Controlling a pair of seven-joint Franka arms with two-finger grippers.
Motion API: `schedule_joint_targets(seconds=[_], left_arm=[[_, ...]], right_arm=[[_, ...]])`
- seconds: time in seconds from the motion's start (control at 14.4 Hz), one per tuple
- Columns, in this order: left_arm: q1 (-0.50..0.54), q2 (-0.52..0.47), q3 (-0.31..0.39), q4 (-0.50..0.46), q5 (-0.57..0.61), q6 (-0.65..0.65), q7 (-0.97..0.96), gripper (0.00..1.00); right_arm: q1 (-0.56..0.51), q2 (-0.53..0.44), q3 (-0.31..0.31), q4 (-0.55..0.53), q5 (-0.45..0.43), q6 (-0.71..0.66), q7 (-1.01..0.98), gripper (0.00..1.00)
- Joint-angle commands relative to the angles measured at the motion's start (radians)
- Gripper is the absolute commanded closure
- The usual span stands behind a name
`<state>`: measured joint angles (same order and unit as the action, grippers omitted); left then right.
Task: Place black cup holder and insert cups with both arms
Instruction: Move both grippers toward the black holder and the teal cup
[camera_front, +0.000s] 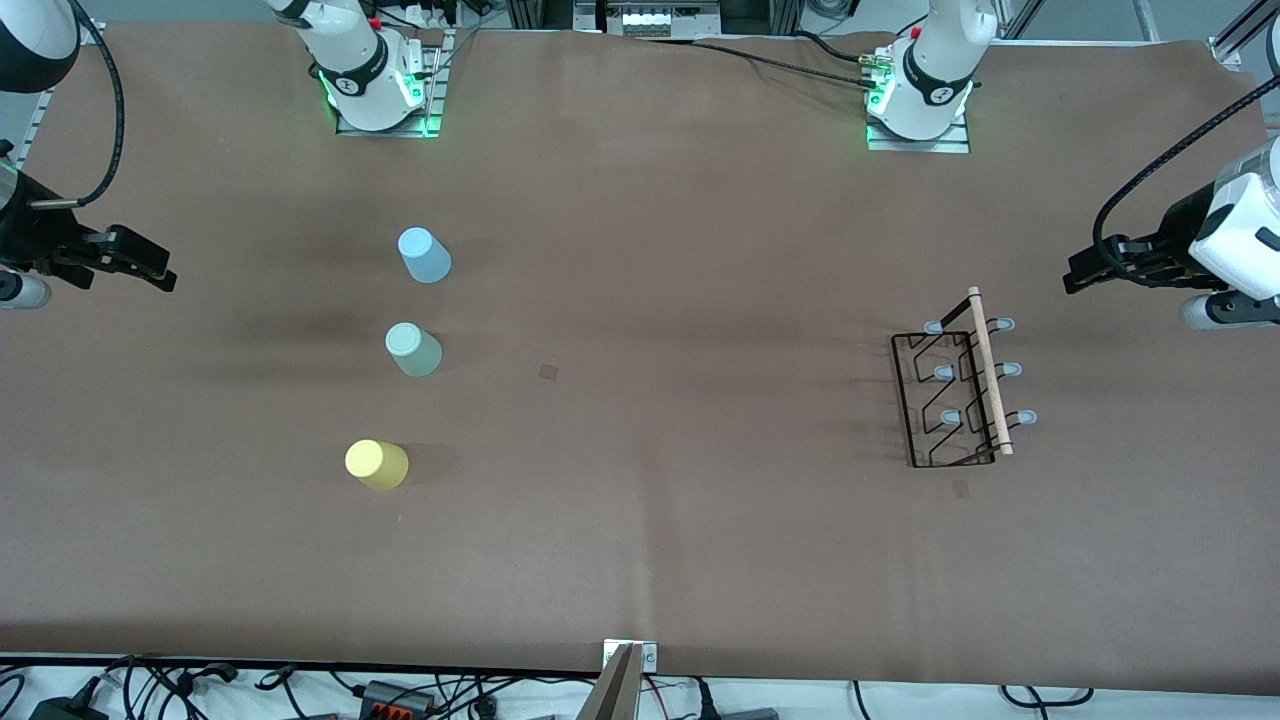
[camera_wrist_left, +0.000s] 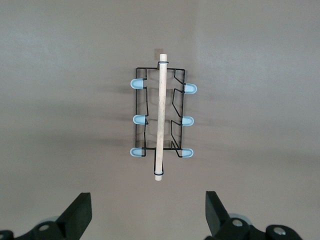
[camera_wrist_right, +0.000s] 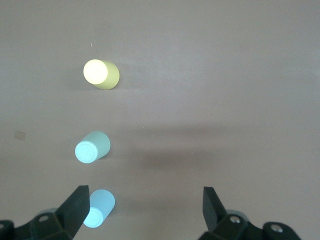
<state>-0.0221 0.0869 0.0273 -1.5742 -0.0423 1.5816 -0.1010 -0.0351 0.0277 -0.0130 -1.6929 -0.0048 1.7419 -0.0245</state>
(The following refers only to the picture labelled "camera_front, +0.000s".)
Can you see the brown table cover mat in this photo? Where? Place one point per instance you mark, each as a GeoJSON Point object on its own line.
{"type": "Point", "coordinates": [700, 550]}

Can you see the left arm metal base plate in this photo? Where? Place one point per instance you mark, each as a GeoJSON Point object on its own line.
{"type": "Point", "coordinates": [950, 146]}

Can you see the metal bracket with post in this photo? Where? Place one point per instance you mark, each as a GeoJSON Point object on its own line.
{"type": "Point", "coordinates": [625, 690]}

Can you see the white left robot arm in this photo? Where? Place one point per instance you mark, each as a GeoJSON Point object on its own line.
{"type": "Point", "coordinates": [940, 60]}

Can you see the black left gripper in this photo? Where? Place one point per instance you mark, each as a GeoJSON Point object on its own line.
{"type": "Point", "coordinates": [1180, 236]}

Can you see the yellow plastic cup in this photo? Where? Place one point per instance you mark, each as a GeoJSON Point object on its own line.
{"type": "Point", "coordinates": [378, 465]}

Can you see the white electrical unit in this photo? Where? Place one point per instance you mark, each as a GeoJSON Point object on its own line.
{"type": "Point", "coordinates": [650, 18]}

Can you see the black power adapter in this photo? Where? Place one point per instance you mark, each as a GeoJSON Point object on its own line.
{"type": "Point", "coordinates": [65, 710]}

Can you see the light blue plastic cup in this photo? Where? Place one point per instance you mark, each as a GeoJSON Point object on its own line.
{"type": "Point", "coordinates": [427, 258]}

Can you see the black connector block orange levers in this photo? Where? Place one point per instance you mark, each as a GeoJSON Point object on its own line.
{"type": "Point", "coordinates": [395, 697]}

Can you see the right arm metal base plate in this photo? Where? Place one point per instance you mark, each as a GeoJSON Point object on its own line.
{"type": "Point", "coordinates": [350, 130]}

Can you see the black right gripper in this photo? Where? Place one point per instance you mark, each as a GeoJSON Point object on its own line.
{"type": "Point", "coordinates": [28, 237]}

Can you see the aluminium frame rail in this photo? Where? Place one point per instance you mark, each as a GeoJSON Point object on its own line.
{"type": "Point", "coordinates": [1240, 35]}
{"type": "Point", "coordinates": [30, 125]}

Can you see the mint green plastic cup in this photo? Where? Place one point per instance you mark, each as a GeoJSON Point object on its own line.
{"type": "Point", "coordinates": [415, 352]}

